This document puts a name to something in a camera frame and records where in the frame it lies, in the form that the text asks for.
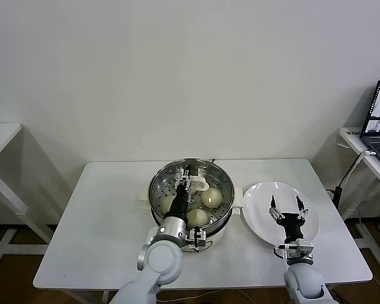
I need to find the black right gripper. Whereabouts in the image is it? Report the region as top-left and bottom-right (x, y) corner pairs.
(268, 195), (309, 244)

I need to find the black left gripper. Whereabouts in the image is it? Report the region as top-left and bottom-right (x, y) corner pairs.
(168, 164), (194, 220)

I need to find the round glass pot lid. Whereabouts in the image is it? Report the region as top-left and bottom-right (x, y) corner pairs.
(149, 160), (235, 229)

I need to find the stainless steel steamer basket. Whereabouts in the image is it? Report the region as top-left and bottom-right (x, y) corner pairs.
(148, 159), (236, 237)

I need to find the white round plate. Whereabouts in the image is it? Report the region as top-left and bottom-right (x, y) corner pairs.
(242, 181), (320, 250)

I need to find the white side table with laptop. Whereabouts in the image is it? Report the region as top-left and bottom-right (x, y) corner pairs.
(337, 126), (380, 267)

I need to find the empty white side table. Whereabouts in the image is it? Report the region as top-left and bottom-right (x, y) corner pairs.
(0, 122), (56, 274)

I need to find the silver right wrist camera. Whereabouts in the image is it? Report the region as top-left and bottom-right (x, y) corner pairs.
(274, 238), (315, 260)

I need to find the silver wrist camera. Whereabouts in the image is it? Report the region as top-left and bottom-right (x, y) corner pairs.
(185, 228), (208, 253)
(274, 238), (315, 260)

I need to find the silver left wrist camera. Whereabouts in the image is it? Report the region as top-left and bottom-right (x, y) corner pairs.
(185, 228), (208, 253)

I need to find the white laptop cable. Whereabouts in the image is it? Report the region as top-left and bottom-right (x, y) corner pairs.
(337, 150), (377, 191)

